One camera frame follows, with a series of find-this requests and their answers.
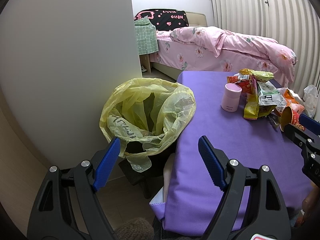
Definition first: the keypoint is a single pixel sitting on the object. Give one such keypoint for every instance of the green checked cloth nightstand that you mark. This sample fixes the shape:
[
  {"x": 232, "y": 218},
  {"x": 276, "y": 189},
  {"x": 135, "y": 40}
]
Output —
[{"x": 146, "y": 39}]

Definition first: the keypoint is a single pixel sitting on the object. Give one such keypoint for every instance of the white pleated curtain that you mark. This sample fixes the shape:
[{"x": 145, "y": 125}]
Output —
[{"x": 293, "y": 23}]

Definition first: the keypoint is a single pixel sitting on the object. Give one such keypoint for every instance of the white green snack bag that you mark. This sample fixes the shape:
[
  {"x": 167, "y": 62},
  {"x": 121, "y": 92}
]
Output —
[{"x": 268, "y": 95}]

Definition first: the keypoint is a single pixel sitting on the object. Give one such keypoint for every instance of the yellow nabati wafer wrapper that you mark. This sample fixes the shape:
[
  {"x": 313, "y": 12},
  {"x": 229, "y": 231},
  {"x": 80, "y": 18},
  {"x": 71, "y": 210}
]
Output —
[{"x": 251, "y": 109}]

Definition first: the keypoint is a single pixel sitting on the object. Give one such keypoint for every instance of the yellow plastic trash bag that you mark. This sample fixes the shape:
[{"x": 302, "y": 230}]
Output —
[{"x": 147, "y": 115}]

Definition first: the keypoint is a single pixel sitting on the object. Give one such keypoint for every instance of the white plastic bag on floor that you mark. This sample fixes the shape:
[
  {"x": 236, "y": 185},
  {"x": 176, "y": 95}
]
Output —
[{"x": 310, "y": 100}]

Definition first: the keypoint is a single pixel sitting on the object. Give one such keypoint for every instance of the pink floral bed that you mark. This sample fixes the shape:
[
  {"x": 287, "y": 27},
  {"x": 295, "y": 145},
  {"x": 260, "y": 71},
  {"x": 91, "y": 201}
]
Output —
[{"x": 215, "y": 49}]

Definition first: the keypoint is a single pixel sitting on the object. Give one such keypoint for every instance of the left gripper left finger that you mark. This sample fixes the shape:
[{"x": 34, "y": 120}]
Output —
[{"x": 52, "y": 215}]

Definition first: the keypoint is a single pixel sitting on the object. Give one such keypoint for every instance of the purple table mat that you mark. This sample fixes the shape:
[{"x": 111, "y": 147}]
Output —
[{"x": 192, "y": 197}]

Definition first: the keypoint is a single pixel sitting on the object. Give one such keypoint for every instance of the pink cylindrical container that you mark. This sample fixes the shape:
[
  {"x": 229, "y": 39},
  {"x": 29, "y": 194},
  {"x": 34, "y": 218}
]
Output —
[{"x": 231, "y": 97}]

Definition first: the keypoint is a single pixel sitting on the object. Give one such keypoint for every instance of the red paper cup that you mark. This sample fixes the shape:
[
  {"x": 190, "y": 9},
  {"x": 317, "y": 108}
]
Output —
[{"x": 289, "y": 116}]

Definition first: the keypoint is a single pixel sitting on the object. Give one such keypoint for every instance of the beige headboard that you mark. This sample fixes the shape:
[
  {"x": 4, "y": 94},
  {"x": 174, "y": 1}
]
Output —
[{"x": 196, "y": 19}]

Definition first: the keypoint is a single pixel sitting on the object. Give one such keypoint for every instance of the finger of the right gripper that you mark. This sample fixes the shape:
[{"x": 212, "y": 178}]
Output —
[
  {"x": 298, "y": 137},
  {"x": 309, "y": 123}
]

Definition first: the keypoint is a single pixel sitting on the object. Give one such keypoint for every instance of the orange snack bag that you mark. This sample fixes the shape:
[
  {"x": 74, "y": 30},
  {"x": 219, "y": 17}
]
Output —
[{"x": 293, "y": 100}]

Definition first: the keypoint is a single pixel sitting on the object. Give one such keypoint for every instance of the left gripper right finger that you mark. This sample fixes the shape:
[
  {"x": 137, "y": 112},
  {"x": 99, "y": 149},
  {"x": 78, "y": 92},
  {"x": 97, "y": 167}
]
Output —
[{"x": 252, "y": 206}]

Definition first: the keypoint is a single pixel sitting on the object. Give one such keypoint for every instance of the black pink heart pillow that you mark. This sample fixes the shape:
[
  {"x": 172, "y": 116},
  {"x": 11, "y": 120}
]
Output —
[{"x": 164, "y": 19}]

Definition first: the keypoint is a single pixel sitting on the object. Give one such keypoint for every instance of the yellow green snack bag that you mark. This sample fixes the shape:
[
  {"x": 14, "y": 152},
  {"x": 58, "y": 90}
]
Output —
[{"x": 260, "y": 76}]

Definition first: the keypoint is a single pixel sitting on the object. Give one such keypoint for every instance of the red gold snack packet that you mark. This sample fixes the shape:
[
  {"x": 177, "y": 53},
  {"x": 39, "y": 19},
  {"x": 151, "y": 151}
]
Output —
[{"x": 246, "y": 82}]

